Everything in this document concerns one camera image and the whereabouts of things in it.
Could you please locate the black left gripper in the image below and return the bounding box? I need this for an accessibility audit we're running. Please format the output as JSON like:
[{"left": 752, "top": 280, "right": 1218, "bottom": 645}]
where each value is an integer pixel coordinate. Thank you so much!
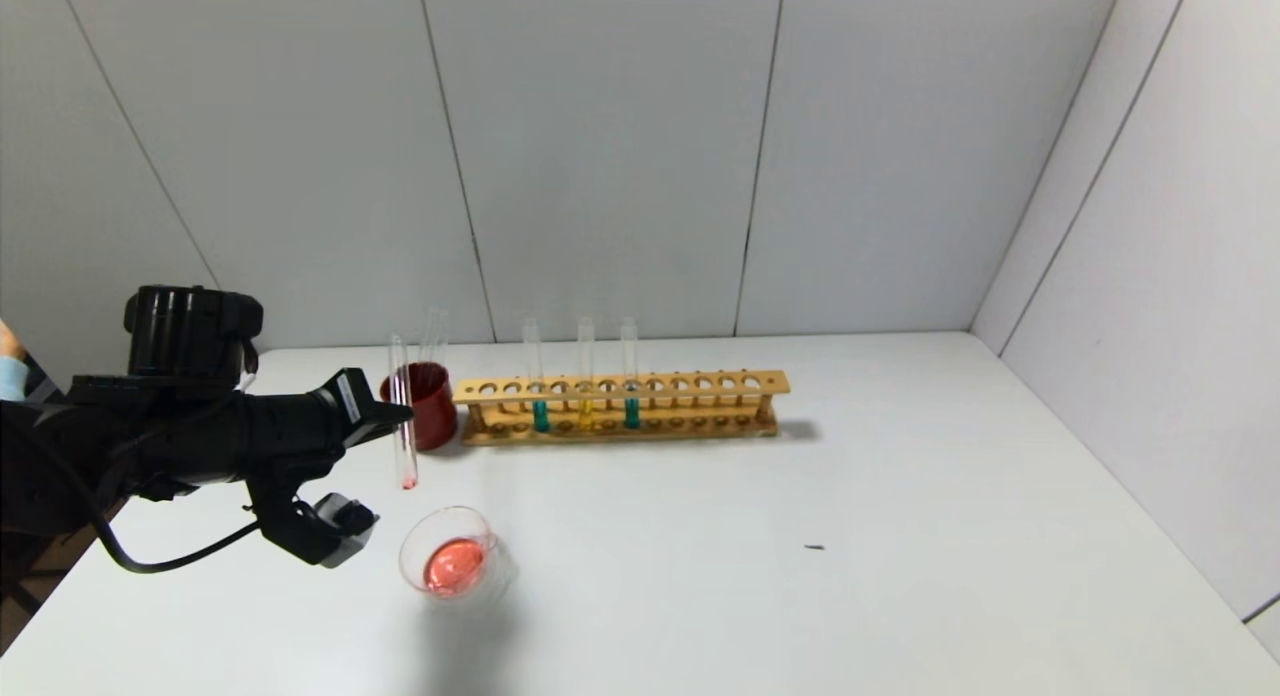
[{"left": 240, "top": 367, "right": 415, "bottom": 482}]

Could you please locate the glass tube with red-orange liquid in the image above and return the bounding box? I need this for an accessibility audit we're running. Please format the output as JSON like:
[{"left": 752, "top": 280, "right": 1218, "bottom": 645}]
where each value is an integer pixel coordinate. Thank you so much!
[{"left": 388, "top": 333, "right": 419, "bottom": 492}]

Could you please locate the glass tube with blue-green liquid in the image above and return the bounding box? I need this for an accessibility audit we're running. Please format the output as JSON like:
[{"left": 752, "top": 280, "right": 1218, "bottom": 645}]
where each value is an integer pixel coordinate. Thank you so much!
[{"left": 521, "top": 317, "right": 552, "bottom": 435}]

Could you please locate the empty clear glass tube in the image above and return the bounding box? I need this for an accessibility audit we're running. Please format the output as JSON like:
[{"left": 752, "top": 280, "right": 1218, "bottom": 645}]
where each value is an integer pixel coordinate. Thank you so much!
[{"left": 419, "top": 308, "right": 452, "bottom": 370}]

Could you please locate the glass tube with yellow liquid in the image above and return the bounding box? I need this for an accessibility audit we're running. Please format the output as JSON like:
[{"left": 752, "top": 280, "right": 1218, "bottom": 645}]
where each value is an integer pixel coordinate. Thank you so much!
[{"left": 576, "top": 316, "right": 598, "bottom": 430}]

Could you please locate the glass tube with teal liquid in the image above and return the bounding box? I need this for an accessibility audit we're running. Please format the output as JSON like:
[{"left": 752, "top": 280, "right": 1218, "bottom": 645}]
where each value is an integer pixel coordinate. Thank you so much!
[{"left": 620, "top": 316, "right": 643, "bottom": 430}]

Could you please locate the wooden test tube rack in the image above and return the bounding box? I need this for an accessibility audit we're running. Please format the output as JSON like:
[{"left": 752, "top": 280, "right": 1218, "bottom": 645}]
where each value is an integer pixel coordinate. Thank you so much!
[{"left": 451, "top": 369, "right": 793, "bottom": 447}]

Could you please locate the dark red plastic cup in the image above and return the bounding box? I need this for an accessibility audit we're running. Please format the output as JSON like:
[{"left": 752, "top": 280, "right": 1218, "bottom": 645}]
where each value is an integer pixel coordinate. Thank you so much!
[{"left": 379, "top": 361, "right": 460, "bottom": 453}]

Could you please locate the clear glass spouted dish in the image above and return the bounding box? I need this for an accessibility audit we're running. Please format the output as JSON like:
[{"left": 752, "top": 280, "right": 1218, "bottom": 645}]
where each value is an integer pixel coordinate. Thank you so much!
[{"left": 398, "top": 504, "right": 517, "bottom": 619}]

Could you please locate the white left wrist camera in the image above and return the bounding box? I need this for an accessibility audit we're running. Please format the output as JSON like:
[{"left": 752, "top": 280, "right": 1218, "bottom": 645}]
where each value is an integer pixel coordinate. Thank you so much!
[{"left": 253, "top": 481, "right": 380, "bottom": 570}]

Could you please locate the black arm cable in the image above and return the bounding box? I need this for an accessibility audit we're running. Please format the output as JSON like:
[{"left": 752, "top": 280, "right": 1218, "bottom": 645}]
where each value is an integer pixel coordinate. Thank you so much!
[{"left": 88, "top": 476, "right": 265, "bottom": 576}]

